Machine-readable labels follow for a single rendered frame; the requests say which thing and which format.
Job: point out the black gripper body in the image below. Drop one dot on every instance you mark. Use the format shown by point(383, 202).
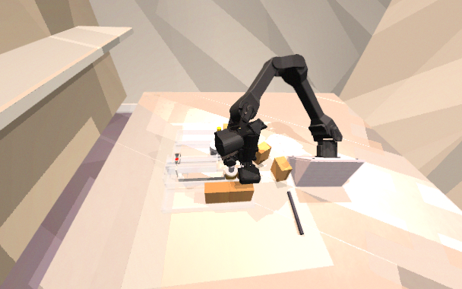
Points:
point(249, 174)

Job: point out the dark grey thin bar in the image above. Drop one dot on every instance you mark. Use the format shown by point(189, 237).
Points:
point(295, 213)

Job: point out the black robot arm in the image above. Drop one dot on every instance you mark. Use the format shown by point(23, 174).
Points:
point(240, 132)

